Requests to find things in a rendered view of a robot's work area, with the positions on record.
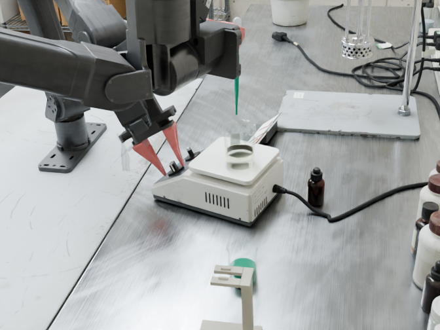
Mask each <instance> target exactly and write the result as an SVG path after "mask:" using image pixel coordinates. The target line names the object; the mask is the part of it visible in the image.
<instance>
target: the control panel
mask: <svg viewBox="0 0 440 330"><path fill-rule="evenodd" d="M188 156H189V155H187V156H186V157H185V158H184V159H183V161H184V168H183V169H182V170H181V171H180V172H178V173H176V174H174V175H172V176H168V173H169V172H170V171H171V170H170V171H169V172H167V173H166V176H164V175H163V176H162V177H161V178H160V179H159V180H158V181H157V182H155V183H154V184H156V183H160V182H162V181H165V180H168V179H171V178H174V177H177V176H180V175H182V174H183V173H184V172H186V171H187V170H188V169H189V165H188V163H189V162H191V161H192V160H190V161H188V162H185V159H186V158H187V157H188Z"/></svg>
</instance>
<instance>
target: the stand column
mask: <svg viewBox="0 0 440 330"><path fill-rule="evenodd" d="M421 6H422V0H414V5H413V11H412V22H411V32H410V38H409V48H408V54H407V64H406V70H405V81H404V87H403V97H402V103H401V107H399V109H398V112H397V114H398V115H400V116H403V117H407V116H409V115H411V108H409V98H410V93H411V83H412V77H413V67H414V57H415V52H416V42H417V37H418V27H419V21H420V11H421Z"/></svg>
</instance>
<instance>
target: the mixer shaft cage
mask: <svg viewBox="0 0 440 330"><path fill-rule="evenodd" d="M350 2H351V0H347V7H346V28H345V36H344V37H342V38H341V44H342V52H341V55H342V56H343V57H345V58H348V59H351V60H364V59H367V58H370V57H371V56H372V52H371V51H372V45H374V41H375V40H374V39H373V38H372V37H371V36H369V28H370V20H371V5H372V0H368V8H367V24H366V32H365V35H363V34H362V25H363V9H364V0H358V10H357V27H356V34H351V35H349V34H348V32H349V21H350ZM353 56H355V57H353ZM358 56H359V57H358Z"/></svg>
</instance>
